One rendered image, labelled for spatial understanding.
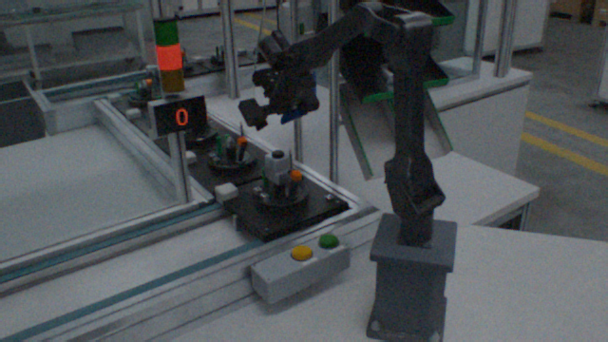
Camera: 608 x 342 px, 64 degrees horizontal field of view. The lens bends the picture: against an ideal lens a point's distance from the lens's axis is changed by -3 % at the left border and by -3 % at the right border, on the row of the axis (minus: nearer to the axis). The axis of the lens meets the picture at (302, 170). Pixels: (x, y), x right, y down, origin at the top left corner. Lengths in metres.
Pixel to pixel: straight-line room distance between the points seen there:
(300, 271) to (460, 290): 0.36
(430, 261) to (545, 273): 0.44
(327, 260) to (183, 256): 0.33
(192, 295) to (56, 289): 0.31
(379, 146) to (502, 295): 0.48
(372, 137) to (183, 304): 0.65
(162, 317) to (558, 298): 0.82
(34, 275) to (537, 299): 1.07
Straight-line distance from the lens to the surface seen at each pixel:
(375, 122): 1.38
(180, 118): 1.16
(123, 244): 1.23
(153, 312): 1.01
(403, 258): 0.90
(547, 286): 1.24
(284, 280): 1.03
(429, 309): 0.97
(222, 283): 1.04
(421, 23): 0.83
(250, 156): 1.45
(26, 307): 1.17
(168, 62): 1.13
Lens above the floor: 1.59
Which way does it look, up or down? 26 degrees down
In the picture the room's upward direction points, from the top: 2 degrees counter-clockwise
